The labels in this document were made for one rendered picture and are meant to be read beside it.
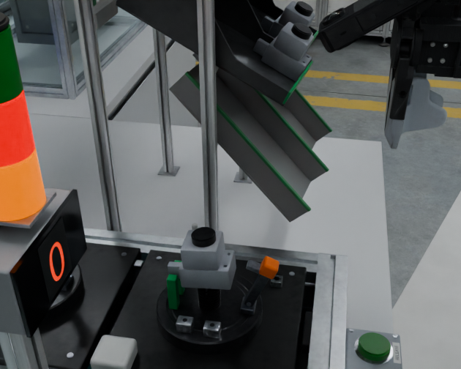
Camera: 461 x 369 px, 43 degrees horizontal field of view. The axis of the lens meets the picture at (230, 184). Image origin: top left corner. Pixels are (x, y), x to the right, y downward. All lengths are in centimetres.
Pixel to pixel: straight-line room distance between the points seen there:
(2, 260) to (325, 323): 46
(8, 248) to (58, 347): 31
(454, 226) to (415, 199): 168
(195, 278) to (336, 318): 21
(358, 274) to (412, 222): 168
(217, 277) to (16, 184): 32
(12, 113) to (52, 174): 91
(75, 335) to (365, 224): 61
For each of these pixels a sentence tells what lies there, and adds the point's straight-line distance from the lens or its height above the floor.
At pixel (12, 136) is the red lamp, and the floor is 133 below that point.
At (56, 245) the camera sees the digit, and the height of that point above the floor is 122.
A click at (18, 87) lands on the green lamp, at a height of 137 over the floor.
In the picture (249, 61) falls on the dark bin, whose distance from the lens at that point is 90.
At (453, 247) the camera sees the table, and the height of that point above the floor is 86.
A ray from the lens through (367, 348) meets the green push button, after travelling 78.
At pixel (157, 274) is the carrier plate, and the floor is 97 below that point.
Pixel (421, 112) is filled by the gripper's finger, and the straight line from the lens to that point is 65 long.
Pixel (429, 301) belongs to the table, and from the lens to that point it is 104.
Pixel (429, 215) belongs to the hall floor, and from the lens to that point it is 280.
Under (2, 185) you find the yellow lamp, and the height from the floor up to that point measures 129.
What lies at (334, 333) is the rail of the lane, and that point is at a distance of 81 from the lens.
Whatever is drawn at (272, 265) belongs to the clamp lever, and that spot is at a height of 107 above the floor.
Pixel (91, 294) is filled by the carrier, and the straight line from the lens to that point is 86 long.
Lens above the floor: 154
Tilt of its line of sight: 32 degrees down
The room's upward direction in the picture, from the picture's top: straight up
